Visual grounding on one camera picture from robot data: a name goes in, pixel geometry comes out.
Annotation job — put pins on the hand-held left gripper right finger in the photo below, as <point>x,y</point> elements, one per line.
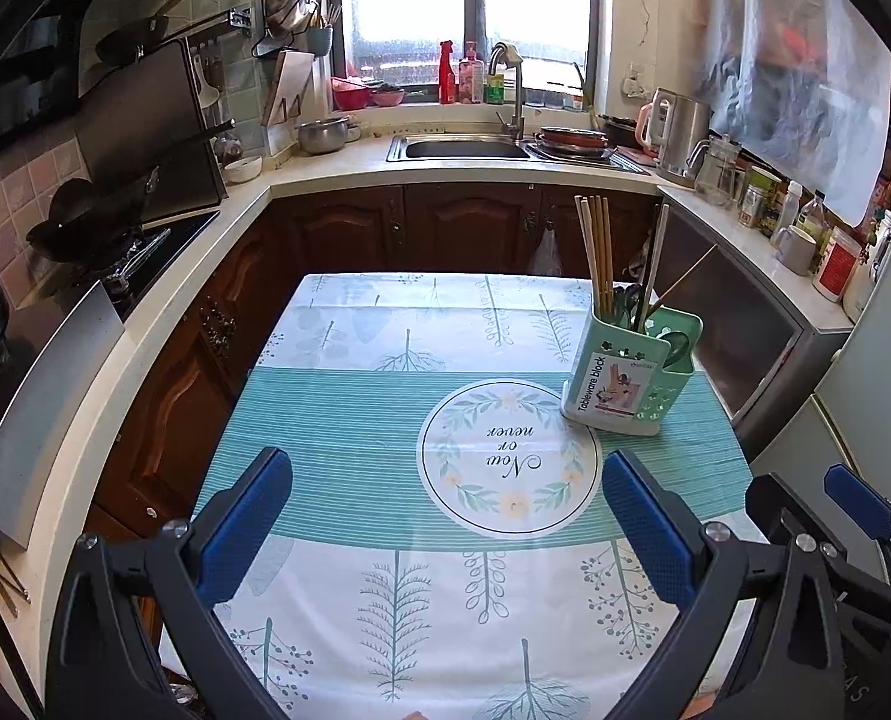
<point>648,532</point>

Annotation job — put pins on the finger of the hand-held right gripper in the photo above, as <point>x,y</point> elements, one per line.
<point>858,499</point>
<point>775,510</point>

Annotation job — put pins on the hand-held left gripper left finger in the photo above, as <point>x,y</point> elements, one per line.
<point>246,525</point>

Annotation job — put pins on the green plastic utensil holder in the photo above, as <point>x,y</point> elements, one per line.
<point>666,397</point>

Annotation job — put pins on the metal spoon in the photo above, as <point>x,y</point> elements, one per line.
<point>629,307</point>
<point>678,351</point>

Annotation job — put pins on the pile of chopsticks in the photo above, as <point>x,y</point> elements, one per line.
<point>599,255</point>

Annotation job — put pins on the pale green refrigerator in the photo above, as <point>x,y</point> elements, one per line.
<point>865,405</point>

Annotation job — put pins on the grey appliance cabinet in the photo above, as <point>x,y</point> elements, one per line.
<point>745,315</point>

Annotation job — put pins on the white thermos jug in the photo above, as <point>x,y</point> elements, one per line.
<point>869,270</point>

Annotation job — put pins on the red-labelled white jar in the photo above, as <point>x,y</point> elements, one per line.
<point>837,266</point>

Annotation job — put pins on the grey mug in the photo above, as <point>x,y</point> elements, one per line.
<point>794,251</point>

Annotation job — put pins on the oil bottle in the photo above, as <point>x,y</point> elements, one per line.
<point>814,221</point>

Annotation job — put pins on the black gas stove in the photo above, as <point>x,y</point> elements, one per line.
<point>168,247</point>

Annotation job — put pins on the white plastic bag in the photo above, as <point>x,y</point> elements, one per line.
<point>545,259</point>

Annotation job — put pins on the white-capped plastic bottle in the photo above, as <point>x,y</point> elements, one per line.
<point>790,206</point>

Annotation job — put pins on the small glass jar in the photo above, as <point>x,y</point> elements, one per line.
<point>750,208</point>

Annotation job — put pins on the green tin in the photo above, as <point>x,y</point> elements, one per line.
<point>764,195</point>

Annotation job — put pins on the glass pitcher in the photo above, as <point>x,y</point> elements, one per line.
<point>715,172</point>

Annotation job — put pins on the black wok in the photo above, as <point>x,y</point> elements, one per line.
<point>78,221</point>

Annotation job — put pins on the white dish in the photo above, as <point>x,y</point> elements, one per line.
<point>243,169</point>

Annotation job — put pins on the brown wooden lower cabinets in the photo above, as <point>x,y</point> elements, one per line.
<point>460,221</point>

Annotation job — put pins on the white kitchen countertop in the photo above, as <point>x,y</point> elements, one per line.
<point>325,165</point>

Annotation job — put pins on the steel electric kettle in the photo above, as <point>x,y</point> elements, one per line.
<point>678,139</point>

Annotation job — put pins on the steel bowl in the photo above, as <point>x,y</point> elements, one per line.
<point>324,136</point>

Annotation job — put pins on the red pan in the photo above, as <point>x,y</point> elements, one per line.
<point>573,141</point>

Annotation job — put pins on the black pot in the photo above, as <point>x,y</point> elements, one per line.
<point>621,133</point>

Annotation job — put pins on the black stove splash guard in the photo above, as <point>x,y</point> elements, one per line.
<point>153,135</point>

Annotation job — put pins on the steel sink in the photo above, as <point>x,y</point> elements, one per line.
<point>460,148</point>

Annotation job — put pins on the clear plastic sheet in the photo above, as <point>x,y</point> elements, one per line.
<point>790,75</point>

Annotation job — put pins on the white spatula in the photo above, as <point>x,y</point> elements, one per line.
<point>205,90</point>

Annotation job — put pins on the pale cutting board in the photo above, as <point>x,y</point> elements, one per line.
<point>288,86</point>

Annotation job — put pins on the pink basin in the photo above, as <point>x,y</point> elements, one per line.
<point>351,96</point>

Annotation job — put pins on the steel faucet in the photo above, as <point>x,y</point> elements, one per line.
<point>518,97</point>

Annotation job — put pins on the green dish soap bottle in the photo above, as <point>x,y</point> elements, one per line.
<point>496,90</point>

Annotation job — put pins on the pink soap bottle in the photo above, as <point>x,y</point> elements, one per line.
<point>471,79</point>

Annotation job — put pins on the red spray bottle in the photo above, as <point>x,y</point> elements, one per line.
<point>447,79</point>

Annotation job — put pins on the blue utensil cup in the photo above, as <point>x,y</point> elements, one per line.
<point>320,40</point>

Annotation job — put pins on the black frying pan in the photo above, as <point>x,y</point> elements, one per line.
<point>130,41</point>

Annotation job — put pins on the black range hood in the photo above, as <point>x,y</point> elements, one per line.
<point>25,52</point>

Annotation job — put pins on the kitchen window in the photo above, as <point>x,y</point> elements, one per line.
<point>415,7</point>

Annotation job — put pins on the white wall socket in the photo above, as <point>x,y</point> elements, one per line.
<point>635,82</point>

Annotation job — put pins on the steel wall rail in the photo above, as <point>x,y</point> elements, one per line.
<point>220,24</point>

